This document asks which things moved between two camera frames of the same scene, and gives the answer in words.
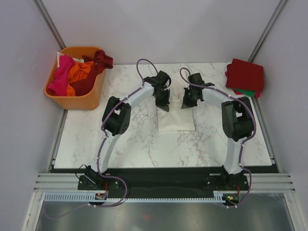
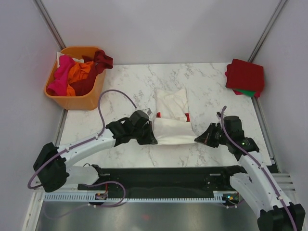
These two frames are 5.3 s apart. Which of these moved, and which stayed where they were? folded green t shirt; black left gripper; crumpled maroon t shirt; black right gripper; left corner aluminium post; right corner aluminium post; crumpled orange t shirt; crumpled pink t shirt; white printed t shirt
Moved: black right gripper; black left gripper; white printed t shirt
Stayed: right corner aluminium post; folded green t shirt; crumpled orange t shirt; crumpled maroon t shirt; crumpled pink t shirt; left corner aluminium post
